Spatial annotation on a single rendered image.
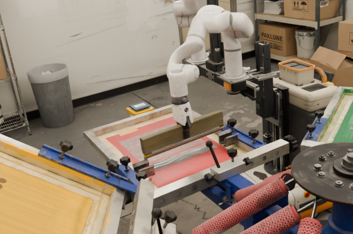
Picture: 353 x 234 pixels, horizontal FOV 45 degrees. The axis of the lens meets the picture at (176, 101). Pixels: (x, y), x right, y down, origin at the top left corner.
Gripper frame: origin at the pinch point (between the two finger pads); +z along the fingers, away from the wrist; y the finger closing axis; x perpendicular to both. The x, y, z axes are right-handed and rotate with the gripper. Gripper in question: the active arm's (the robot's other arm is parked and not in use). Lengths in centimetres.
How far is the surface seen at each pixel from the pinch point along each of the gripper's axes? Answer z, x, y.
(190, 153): 13.3, -3.6, 2.9
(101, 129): 11, 21, 54
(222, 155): 14.0, -14.9, -6.8
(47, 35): 15, -26, 365
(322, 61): 75, -288, 184
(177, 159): 13.2, 3.4, 2.5
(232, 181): 5.0, 2.7, -38.4
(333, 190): -22, 10, -91
